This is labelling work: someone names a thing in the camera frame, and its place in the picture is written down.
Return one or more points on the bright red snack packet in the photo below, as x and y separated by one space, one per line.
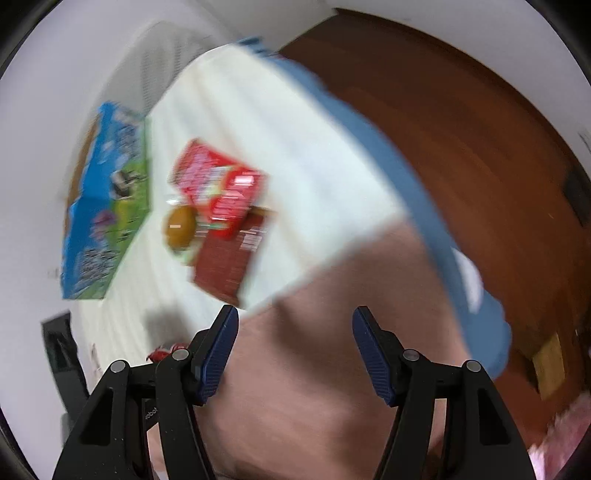
217 184

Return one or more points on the dark red snack packet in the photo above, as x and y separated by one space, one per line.
226 263

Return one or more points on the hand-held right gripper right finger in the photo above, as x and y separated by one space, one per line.
374 360

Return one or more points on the yellow-brown box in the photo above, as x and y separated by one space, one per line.
549 364

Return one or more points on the blue bed sheet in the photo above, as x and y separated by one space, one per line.
415 194

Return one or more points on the pink cloth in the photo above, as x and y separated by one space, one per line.
563 436

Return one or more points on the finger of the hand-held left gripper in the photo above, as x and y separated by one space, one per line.
60 355

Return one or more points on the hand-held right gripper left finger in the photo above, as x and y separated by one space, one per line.
217 360

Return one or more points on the white wall power strip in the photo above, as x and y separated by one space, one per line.
584 142

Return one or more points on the blue printed cardboard box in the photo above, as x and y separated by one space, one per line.
108 198

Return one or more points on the grey headboard cushion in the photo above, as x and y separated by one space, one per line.
161 55

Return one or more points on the black box on floor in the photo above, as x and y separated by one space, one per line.
577 194

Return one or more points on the small red triangular snack packet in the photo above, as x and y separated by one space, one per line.
159 354

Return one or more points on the brown egg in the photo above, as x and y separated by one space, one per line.
179 227

